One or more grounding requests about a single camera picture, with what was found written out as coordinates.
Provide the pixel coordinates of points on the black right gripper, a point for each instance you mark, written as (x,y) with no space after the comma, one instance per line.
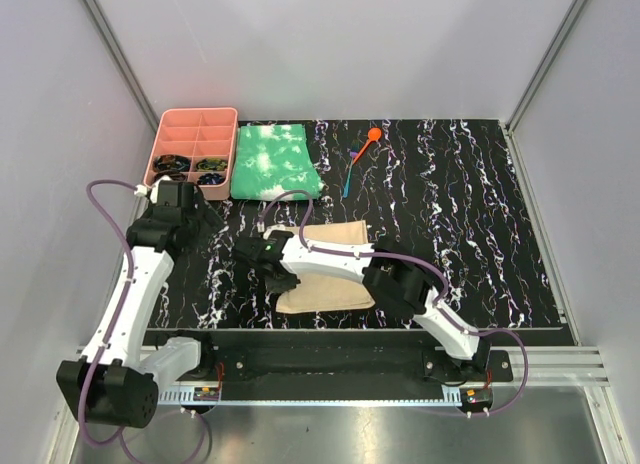
(282,287)

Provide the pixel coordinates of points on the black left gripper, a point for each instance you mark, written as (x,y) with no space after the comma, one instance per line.
(207,214)

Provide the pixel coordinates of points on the beige cloth napkin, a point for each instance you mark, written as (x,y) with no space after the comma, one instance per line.
(318,293)

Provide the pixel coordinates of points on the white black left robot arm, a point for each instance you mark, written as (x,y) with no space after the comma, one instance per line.
(111,382)

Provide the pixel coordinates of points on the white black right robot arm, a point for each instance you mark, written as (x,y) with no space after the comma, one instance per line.
(402,286)

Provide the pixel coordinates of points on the blue coiled band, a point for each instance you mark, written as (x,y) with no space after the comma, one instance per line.
(210,179)

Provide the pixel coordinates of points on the yellow green coiled band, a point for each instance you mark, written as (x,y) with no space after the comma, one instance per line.
(211,164)

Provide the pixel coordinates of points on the dark coiled band bottom-left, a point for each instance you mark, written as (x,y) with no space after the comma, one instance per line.
(172,175)

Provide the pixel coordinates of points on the dark coiled band top-left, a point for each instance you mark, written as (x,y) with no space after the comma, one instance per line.
(171,163)

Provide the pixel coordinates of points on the pink compartment tray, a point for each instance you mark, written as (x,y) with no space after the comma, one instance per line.
(196,133)

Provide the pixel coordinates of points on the green white tie-dye cloth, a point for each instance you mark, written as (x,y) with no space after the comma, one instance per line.
(272,160)

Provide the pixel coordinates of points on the teal plastic utensil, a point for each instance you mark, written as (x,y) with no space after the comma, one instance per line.
(346,187)

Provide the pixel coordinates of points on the orange plastic spoon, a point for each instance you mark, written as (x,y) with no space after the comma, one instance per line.
(373,135)

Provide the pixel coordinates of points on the black marble pattern mat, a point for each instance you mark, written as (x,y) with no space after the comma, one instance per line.
(447,190)

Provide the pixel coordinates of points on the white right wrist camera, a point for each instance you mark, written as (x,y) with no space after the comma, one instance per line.
(266,231)

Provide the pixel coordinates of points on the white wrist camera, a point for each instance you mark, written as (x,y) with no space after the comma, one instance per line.
(266,231)
(148,192)

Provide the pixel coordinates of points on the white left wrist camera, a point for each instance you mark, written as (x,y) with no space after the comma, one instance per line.
(148,192)

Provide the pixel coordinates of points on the aluminium front frame rail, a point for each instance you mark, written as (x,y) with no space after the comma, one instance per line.
(552,367)

